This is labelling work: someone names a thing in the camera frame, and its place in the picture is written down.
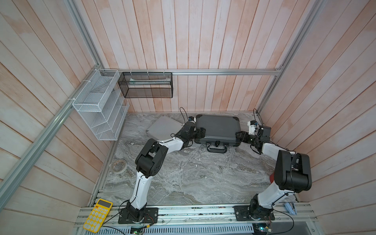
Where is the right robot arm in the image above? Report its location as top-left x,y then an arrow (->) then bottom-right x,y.
236,126 -> 312,220

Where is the black mesh basket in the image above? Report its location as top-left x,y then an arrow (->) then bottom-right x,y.
117,72 -> 173,99

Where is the tape roll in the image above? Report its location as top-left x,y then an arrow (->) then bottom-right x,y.
111,159 -> 127,174

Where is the black poker set case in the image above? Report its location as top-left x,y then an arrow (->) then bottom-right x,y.
194,114 -> 241,153

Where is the yellow calculator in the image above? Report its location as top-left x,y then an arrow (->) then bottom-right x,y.
83,199 -> 113,233

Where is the blue object on rail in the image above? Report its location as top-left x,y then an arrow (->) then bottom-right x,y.
284,202 -> 297,215

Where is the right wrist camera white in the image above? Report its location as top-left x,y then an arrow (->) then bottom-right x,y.
247,120 -> 258,135

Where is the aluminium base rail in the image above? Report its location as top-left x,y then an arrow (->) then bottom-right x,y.
73,202 -> 318,235

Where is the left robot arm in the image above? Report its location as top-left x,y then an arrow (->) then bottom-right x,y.
118,121 -> 206,224

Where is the white wire mesh shelf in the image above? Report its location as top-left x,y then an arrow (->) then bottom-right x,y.
73,69 -> 129,141

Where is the red pen cup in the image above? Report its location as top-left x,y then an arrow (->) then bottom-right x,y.
269,173 -> 275,184

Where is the silver poker set case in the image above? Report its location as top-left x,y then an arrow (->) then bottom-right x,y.
146,116 -> 184,141

